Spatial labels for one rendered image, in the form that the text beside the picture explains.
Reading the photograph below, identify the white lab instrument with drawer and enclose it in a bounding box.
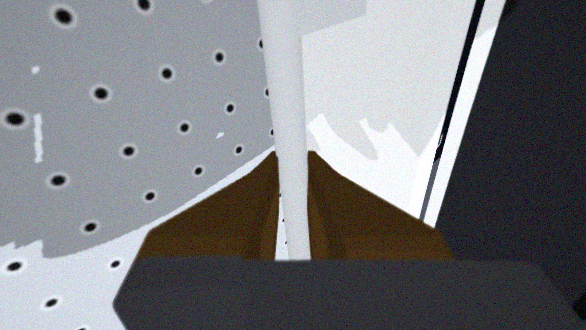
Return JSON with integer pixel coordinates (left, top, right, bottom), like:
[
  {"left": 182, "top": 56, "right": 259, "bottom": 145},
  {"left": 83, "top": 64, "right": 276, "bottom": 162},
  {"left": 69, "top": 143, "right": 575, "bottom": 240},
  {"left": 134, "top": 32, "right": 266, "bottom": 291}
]
[{"left": 257, "top": 0, "right": 586, "bottom": 325}]

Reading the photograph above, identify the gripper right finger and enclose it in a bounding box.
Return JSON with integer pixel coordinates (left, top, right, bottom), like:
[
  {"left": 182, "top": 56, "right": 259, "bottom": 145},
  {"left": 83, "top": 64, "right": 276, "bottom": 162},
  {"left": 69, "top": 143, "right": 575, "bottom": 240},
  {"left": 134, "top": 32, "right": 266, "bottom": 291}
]
[{"left": 307, "top": 150, "right": 455, "bottom": 260}]

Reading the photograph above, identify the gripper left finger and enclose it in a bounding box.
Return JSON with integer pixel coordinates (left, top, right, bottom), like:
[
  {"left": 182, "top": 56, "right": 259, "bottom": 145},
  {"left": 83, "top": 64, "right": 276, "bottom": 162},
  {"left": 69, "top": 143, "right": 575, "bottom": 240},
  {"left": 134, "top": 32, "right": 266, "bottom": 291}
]
[{"left": 131, "top": 151, "right": 280, "bottom": 265}]

